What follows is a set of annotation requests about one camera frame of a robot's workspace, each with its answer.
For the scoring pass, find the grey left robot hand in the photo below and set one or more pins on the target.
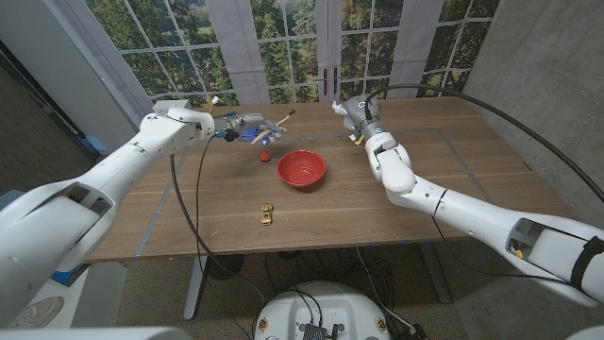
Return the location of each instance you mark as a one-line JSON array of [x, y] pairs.
[[255, 120]]

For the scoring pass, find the wooden toothbrush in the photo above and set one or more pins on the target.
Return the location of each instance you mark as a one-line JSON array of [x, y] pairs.
[[287, 117]]

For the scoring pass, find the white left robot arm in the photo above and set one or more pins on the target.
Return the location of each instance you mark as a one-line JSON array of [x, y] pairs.
[[94, 193]]

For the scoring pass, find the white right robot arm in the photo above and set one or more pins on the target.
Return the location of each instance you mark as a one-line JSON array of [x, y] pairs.
[[472, 212]]

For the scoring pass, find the red bowl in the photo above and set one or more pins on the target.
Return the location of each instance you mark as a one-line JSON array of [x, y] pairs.
[[302, 167]]

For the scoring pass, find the yellow toy car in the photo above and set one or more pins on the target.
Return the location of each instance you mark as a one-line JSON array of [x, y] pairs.
[[267, 214]]

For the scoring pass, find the printed window backdrop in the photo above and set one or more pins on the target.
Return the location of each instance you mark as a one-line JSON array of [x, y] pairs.
[[236, 47]]

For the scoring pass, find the white power strip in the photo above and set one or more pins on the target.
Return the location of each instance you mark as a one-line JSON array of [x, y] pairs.
[[167, 105]]

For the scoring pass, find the black round fan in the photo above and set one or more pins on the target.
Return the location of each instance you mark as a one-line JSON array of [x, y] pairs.
[[225, 266]]

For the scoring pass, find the white table leg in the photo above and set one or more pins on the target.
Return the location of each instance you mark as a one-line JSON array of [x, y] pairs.
[[436, 274], [194, 288]]

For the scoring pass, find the white robot torso base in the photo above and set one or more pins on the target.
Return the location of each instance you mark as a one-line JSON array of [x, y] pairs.
[[321, 307]]

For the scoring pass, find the blue chair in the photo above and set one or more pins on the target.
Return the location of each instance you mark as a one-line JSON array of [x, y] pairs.
[[7, 194]]

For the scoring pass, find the white shoe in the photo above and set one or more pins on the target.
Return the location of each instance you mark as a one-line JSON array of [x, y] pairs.
[[35, 312]]

